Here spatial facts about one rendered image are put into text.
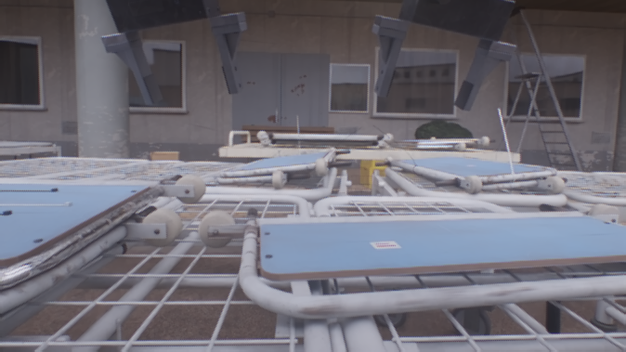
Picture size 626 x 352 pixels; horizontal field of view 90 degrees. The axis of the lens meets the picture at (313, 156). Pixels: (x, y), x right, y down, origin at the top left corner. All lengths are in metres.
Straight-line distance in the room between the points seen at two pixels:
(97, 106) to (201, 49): 2.63
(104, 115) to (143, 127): 2.23
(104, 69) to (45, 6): 3.49
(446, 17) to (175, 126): 6.52
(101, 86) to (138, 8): 4.45
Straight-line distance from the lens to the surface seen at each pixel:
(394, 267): 0.44
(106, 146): 4.90
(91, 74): 4.98
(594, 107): 8.92
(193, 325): 1.35
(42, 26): 8.27
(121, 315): 0.55
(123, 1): 0.50
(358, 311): 0.37
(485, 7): 0.49
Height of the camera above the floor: 0.69
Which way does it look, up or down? 4 degrees down
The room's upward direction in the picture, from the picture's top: 1 degrees clockwise
